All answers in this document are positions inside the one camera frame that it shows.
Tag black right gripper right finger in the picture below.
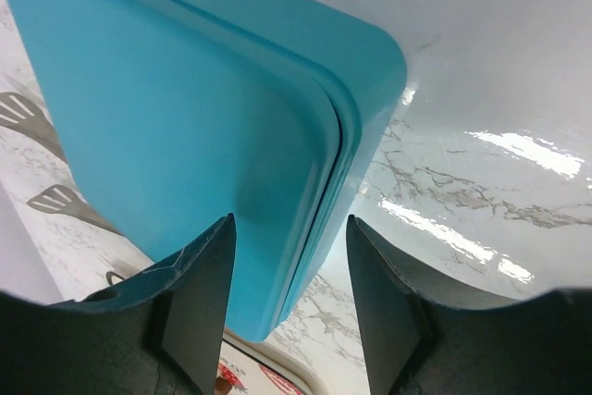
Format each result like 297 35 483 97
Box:
346 216 591 394

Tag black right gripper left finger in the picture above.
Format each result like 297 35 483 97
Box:
1 216 236 394

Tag teal box lid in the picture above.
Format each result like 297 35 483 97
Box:
7 0 341 341

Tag metal tongs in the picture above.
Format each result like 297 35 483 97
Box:
1 90 122 243

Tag teal chocolate box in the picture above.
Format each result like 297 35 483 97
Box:
73 0 408 322

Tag strawberry print serving tray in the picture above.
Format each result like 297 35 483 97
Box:
217 329 329 395

